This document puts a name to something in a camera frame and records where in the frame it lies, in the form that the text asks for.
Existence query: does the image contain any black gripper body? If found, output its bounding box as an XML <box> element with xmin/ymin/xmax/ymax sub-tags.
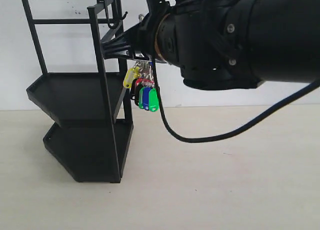
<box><xmin>126</xmin><ymin>0</ymin><xmax>190</xmax><ymax>63</ymax></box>

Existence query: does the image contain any bunch of colourful key tags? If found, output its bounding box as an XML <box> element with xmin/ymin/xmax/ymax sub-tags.
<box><xmin>123</xmin><ymin>60</ymin><xmax>159</xmax><ymax>113</ymax></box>

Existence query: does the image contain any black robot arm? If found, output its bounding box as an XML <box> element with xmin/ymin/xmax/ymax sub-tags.
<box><xmin>101</xmin><ymin>0</ymin><xmax>320</xmax><ymax>91</ymax></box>

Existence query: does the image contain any black S hook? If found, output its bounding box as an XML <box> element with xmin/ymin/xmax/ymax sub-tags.
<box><xmin>107</xmin><ymin>0</ymin><xmax>128</xmax><ymax>30</ymax></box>

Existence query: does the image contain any black cable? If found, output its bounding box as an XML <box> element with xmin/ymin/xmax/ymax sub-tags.
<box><xmin>148</xmin><ymin>27</ymin><xmax>320</xmax><ymax>143</ymax></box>

